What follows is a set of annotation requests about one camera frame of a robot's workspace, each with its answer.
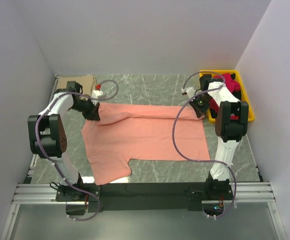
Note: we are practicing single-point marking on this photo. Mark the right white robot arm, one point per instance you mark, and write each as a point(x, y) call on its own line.
point(231, 122)

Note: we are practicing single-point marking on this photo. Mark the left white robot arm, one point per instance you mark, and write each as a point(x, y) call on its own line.
point(47, 137)

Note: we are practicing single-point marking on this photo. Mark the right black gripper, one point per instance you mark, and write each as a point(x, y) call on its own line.
point(199, 111)

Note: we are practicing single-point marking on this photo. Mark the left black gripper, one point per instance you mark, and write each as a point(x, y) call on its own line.
point(93, 114)

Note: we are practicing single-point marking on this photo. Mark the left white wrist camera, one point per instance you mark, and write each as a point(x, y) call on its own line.
point(98, 95)

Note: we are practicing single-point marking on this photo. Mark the yellow plastic bin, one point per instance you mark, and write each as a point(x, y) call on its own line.
point(244, 98)

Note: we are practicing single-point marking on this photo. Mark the red t shirt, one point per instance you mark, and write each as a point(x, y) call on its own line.
point(230, 82)

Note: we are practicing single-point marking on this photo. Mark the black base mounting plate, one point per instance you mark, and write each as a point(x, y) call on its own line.
point(144, 196)

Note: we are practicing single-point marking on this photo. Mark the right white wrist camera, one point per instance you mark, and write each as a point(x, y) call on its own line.
point(188, 91)

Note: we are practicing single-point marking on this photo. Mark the pink t shirt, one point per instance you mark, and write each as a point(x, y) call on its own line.
point(141, 132)

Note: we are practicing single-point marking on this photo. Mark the brown cardboard sheet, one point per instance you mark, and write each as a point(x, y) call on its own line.
point(88, 82)

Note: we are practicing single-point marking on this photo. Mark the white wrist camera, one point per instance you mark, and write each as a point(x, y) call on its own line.
point(188, 91)
point(98, 95)

